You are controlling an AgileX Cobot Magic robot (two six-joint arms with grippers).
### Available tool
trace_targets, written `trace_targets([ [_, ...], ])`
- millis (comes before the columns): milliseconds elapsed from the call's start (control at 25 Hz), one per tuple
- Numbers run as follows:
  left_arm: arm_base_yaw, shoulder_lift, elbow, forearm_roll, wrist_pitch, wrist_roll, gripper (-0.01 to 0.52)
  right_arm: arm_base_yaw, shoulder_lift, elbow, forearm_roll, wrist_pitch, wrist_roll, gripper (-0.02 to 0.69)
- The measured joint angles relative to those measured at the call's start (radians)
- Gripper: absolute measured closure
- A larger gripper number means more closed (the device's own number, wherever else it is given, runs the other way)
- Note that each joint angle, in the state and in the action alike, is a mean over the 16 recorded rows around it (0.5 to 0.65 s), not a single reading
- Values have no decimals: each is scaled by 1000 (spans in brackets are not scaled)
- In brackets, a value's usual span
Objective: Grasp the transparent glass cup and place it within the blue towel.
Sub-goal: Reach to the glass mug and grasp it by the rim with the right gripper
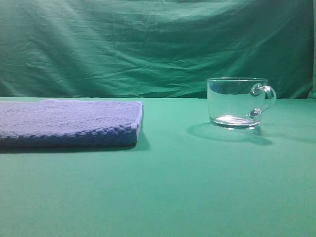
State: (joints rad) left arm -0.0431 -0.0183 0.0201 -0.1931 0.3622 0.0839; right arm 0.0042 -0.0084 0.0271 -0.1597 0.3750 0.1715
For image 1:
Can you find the transparent glass cup with handle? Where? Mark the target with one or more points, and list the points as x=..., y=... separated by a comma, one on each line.
x=238, y=103

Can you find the blue folded towel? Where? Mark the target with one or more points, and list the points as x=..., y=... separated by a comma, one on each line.
x=69, y=123

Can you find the green backdrop cloth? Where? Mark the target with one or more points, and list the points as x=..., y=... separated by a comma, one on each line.
x=154, y=48

